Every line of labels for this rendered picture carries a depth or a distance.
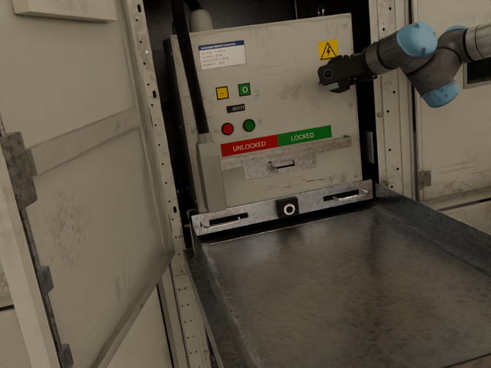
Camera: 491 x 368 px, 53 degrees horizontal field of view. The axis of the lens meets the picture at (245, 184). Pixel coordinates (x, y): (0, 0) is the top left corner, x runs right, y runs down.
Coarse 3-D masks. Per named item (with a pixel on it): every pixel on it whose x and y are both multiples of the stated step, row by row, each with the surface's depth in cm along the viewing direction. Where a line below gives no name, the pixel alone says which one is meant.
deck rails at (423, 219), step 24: (384, 192) 138; (384, 216) 134; (408, 216) 128; (432, 216) 117; (432, 240) 115; (456, 240) 110; (480, 240) 102; (216, 264) 118; (480, 264) 101; (216, 288) 97; (240, 312) 95; (240, 336) 76; (240, 360) 80; (264, 360) 79
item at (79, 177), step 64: (0, 0) 69; (64, 0) 82; (128, 0) 112; (0, 64) 68; (64, 64) 86; (0, 128) 63; (64, 128) 84; (128, 128) 108; (0, 192) 61; (64, 192) 82; (128, 192) 109; (0, 256) 64; (64, 256) 80; (128, 256) 106; (64, 320) 78; (128, 320) 96
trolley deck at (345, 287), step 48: (240, 240) 131; (288, 240) 127; (336, 240) 123; (384, 240) 119; (192, 288) 119; (240, 288) 105; (288, 288) 102; (336, 288) 100; (384, 288) 97; (432, 288) 95; (480, 288) 92; (288, 336) 86; (336, 336) 84; (384, 336) 82; (432, 336) 80; (480, 336) 79
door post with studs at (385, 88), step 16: (368, 0) 128; (384, 0) 128; (384, 16) 129; (384, 32) 130; (384, 80) 134; (384, 96) 135; (384, 112) 136; (384, 128) 137; (384, 144) 138; (384, 160) 140; (384, 176) 141; (400, 176) 142; (400, 192) 143
